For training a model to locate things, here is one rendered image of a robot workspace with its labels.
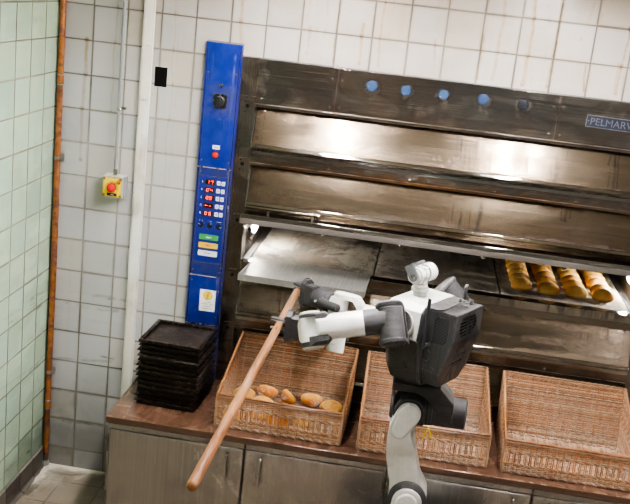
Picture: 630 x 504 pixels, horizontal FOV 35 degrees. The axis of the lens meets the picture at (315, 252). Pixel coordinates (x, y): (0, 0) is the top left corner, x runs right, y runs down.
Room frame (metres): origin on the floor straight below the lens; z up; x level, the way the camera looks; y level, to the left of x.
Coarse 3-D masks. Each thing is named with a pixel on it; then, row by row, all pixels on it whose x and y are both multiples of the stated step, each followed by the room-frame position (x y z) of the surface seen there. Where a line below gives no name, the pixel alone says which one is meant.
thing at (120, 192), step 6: (108, 174) 4.37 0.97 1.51; (120, 174) 4.40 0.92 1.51; (102, 180) 4.34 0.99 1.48; (108, 180) 4.34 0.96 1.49; (114, 180) 4.34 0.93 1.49; (120, 180) 4.33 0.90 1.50; (126, 180) 4.38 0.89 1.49; (102, 186) 4.34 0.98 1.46; (120, 186) 4.33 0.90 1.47; (126, 186) 4.39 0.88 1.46; (102, 192) 4.34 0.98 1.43; (108, 192) 4.34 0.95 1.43; (114, 192) 4.34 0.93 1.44; (120, 192) 4.33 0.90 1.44; (126, 192) 4.39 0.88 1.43; (120, 198) 4.34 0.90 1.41
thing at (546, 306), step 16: (384, 288) 4.29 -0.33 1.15; (400, 288) 4.28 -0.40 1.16; (432, 288) 4.27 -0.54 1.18; (496, 304) 4.24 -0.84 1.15; (512, 304) 4.23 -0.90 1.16; (528, 304) 4.23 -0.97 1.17; (544, 304) 4.22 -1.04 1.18; (560, 304) 4.23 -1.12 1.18; (608, 320) 4.19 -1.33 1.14; (624, 320) 4.18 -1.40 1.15
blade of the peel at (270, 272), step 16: (240, 272) 4.10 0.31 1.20; (256, 272) 4.19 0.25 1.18; (272, 272) 4.22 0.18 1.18; (288, 272) 4.25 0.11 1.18; (304, 272) 4.27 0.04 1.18; (320, 272) 4.30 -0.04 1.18; (336, 272) 4.33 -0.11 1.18; (352, 272) 4.36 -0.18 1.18; (336, 288) 4.02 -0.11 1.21; (352, 288) 4.12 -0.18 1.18
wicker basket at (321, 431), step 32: (256, 352) 4.29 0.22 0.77; (288, 352) 4.28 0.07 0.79; (320, 352) 4.27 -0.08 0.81; (352, 352) 4.26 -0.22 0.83; (224, 384) 3.98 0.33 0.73; (288, 384) 4.24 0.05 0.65; (320, 384) 4.23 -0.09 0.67; (352, 384) 4.14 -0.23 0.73; (256, 416) 3.84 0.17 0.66; (288, 416) 3.83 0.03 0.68; (320, 416) 3.81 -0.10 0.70
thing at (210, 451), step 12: (288, 300) 3.78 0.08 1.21; (276, 324) 3.47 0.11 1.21; (276, 336) 3.37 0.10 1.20; (264, 348) 3.21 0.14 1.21; (264, 360) 3.14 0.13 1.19; (252, 372) 2.99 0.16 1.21; (240, 396) 2.80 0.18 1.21; (228, 408) 2.71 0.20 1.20; (228, 420) 2.62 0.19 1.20; (216, 432) 2.54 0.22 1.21; (216, 444) 2.47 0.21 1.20; (204, 456) 2.39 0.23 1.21; (204, 468) 2.33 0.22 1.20; (192, 480) 2.25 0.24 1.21
